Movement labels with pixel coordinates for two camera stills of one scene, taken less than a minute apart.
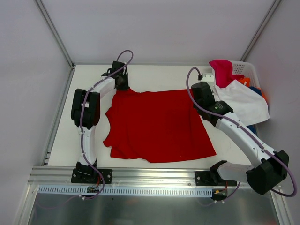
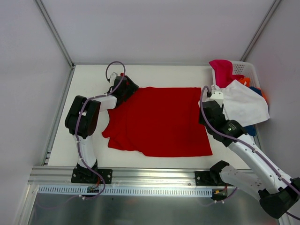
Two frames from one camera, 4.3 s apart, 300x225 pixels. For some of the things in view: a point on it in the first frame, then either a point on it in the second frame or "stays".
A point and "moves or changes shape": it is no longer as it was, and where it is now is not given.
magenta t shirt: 223,69 stays
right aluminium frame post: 260,30 stays
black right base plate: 212,178 stays
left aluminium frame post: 56,33 stays
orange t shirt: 246,81 stays
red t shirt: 159,126 moves or changes shape
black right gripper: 200,91 -> 206,115
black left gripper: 122,84 -> 131,86
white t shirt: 250,104 stays
